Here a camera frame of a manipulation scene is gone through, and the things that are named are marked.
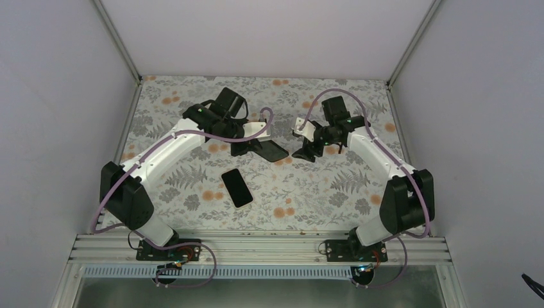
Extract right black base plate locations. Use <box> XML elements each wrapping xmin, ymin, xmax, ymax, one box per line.
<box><xmin>318</xmin><ymin>239</ymin><xmax>388</xmax><ymax>262</ymax></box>

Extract aluminium mounting rail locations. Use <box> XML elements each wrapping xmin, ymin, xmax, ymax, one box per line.
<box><xmin>69</xmin><ymin>230</ymin><xmax>452</xmax><ymax>266</ymax></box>

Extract black object at edge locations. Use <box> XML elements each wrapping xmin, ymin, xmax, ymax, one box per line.
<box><xmin>521</xmin><ymin>273</ymin><xmax>544</xmax><ymax>300</ymax></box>

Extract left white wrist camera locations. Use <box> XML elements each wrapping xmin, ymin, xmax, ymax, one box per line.
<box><xmin>242</xmin><ymin>121</ymin><xmax>271</xmax><ymax>141</ymax></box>

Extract white slotted cable duct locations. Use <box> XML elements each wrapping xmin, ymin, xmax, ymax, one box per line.
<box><xmin>82</xmin><ymin>264</ymin><xmax>353</xmax><ymax>280</ymax></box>

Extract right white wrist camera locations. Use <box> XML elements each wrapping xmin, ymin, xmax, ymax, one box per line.
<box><xmin>293</xmin><ymin>117</ymin><xmax>316</xmax><ymax>142</ymax></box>

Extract purple cable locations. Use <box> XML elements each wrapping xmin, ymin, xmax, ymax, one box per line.
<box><xmin>90</xmin><ymin>107</ymin><xmax>275</xmax><ymax>290</ymax></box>
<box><xmin>297</xmin><ymin>88</ymin><xmax>432</xmax><ymax>290</ymax></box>

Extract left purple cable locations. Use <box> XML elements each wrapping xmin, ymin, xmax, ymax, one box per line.
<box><xmin>90</xmin><ymin>107</ymin><xmax>275</xmax><ymax>290</ymax></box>

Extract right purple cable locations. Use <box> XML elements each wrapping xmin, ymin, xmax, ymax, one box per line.
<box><xmin>297</xmin><ymin>88</ymin><xmax>432</xmax><ymax>290</ymax></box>

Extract floral patterned table mat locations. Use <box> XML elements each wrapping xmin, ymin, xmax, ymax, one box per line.
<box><xmin>122</xmin><ymin>76</ymin><xmax>402</xmax><ymax>231</ymax></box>

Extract phone with beige case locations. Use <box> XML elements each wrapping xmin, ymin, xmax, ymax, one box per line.
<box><xmin>221</xmin><ymin>169</ymin><xmax>254</xmax><ymax>209</ymax></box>

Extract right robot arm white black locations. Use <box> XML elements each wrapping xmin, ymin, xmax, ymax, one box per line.
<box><xmin>293</xmin><ymin>96</ymin><xmax>436</xmax><ymax>262</ymax></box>

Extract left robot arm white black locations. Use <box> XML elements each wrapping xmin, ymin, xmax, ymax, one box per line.
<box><xmin>98</xmin><ymin>88</ymin><xmax>273</xmax><ymax>260</ymax></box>

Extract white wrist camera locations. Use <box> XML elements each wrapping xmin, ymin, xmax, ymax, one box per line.
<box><xmin>293</xmin><ymin>117</ymin><xmax>316</xmax><ymax>142</ymax></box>
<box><xmin>242</xmin><ymin>121</ymin><xmax>271</xmax><ymax>141</ymax></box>

